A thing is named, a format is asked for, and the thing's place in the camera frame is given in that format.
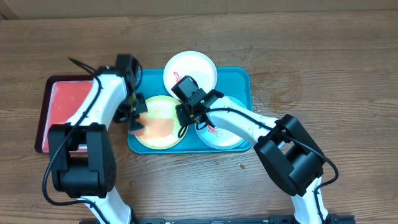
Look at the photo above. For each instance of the white plate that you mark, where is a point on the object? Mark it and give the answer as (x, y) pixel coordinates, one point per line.
(194, 64)

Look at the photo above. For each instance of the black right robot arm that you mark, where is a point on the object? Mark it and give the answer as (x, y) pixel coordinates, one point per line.
(288, 153)

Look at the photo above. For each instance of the dark red water tray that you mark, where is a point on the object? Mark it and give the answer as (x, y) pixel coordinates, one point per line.
(63, 95)

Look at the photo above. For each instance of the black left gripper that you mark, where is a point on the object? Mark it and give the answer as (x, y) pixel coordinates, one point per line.
(141, 107)

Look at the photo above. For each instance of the blue plastic tray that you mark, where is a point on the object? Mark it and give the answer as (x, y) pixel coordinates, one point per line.
(232, 81)

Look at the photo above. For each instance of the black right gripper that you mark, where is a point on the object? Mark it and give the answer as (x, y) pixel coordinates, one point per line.
(183, 112)

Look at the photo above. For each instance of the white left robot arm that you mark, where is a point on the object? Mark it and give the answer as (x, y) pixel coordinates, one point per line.
(82, 167)

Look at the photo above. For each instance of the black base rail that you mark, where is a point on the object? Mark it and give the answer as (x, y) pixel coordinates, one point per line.
(273, 219)

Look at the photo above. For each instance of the yellow-green plate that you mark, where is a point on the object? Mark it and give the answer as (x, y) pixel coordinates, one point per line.
(160, 123)

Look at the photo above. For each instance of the light blue plate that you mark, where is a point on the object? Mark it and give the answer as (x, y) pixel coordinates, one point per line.
(221, 139)

